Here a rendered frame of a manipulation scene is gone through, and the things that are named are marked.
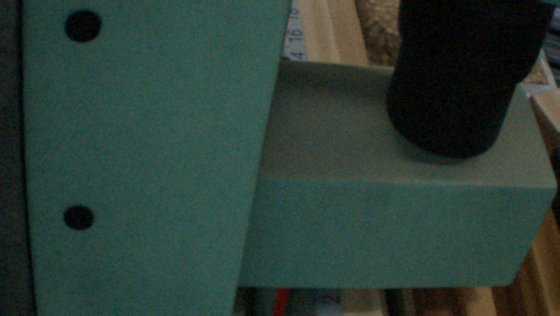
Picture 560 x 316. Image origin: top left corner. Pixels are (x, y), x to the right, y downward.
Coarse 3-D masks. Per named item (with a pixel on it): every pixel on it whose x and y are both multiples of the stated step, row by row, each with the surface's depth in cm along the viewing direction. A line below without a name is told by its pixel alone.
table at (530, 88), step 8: (544, 56) 71; (544, 64) 70; (552, 80) 69; (528, 88) 68; (536, 88) 68; (544, 88) 68; (552, 88) 68; (528, 96) 67; (264, 288) 59; (272, 288) 57; (264, 296) 59; (272, 296) 56; (264, 304) 59; (272, 304) 56; (264, 312) 59
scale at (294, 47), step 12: (288, 24) 59; (300, 24) 60; (288, 36) 59; (300, 36) 59; (288, 48) 58; (300, 48) 58; (312, 288) 47; (324, 288) 47; (336, 288) 47; (312, 300) 46; (324, 300) 46; (336, 300) 46; (324, 312) 46; (336, 312) 46
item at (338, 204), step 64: (320, 64) 44; (320, 128) 42; (384, 128) 42; (512, 128) 44; (256, 192) 40; (320, 192) 40; (384, 192) 41; (448, 192) 41; (512, 192) 41; (256, 256) 43; (320, 256) 43; (384, 256) 44; (448, 256) 44; (512, 256) 45
